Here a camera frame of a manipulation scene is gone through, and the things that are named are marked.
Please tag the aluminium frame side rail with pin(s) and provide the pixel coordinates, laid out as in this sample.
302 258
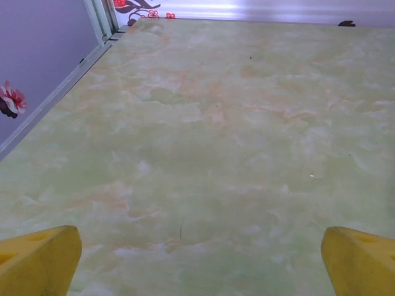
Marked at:
55 95

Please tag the aluminium frame corner post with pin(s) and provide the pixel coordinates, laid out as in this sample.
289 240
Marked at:
100 21

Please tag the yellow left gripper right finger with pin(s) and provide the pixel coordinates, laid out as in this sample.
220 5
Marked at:
361 265

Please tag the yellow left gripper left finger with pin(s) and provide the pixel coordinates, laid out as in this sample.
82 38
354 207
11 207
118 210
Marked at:
34 262

